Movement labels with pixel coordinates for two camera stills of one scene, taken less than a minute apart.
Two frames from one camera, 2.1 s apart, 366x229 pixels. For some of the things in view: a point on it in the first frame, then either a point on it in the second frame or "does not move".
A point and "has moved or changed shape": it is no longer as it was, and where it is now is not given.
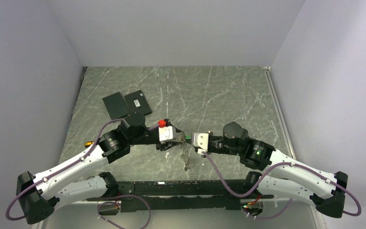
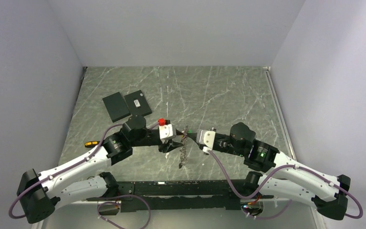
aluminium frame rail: x=279 y=113 does not move
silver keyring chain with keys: x=184 y=151 has moved or changed shape
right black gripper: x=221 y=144 does not move
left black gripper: x=167 y=145 does not move
